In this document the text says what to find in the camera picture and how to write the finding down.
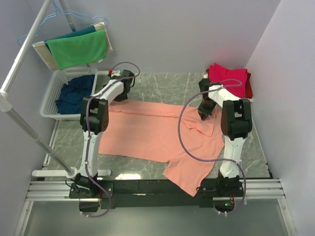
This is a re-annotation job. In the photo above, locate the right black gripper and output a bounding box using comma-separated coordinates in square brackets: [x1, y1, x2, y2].
[198, 97, 217, 120]

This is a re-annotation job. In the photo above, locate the salmon pink t shirt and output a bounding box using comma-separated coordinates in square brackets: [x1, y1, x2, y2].
[98, 100, 224, 196]

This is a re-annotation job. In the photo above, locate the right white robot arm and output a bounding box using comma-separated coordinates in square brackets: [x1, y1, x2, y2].
[198, 78, 252, 196]

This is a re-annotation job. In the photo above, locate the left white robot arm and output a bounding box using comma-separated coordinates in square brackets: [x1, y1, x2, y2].
[74, 70, 136, 198]

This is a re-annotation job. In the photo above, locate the folded white t shirt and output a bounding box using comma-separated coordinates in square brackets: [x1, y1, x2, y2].
[203, 77, 253, 105]

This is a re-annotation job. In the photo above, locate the green towel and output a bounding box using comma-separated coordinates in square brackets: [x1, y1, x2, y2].
[47, 29, 107, 70]

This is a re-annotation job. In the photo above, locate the teal towel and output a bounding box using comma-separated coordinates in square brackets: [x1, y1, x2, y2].
[44, 26, 96, 54]

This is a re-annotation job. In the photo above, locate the folded magenta t shirt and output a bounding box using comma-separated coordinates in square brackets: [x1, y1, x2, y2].
[207, 63, 248, 98]

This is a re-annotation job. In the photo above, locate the navy blue t shirt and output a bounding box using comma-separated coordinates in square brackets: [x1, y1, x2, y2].
[55, 74, 95, 115]

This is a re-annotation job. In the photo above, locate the white plastic laundry basket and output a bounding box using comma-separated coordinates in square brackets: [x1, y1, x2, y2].
[40, 67, 98, 120]

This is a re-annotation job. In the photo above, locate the beige towel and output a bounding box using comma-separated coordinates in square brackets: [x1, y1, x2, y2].
[32, 22, 113, 71]

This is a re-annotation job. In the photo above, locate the black base beam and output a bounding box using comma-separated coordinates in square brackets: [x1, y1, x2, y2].
[69, 177, 246, 212]

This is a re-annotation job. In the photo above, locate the white clothes rack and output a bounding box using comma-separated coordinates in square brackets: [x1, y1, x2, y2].
[0, 0, 121, 180]

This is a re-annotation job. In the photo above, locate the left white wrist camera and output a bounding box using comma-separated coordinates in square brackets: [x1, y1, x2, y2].
[108, 70, 121, 80]

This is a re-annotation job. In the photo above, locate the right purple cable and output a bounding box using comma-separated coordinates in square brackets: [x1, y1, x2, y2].
[177, 79, 247, 215]

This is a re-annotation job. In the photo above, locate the purple cable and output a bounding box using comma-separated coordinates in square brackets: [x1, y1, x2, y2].
[177, 79, 247, 215]
[83, 61, 141, 219]

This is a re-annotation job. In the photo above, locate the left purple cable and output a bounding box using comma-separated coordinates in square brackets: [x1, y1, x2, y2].
[83, 61, 141, 219]

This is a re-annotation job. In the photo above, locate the blue wire hanger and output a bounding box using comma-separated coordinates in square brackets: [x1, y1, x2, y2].
[17, 0, 108, 47]

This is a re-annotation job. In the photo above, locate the aluminium rail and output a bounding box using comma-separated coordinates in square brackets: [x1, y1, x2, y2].
[14, 179, 297, 236]

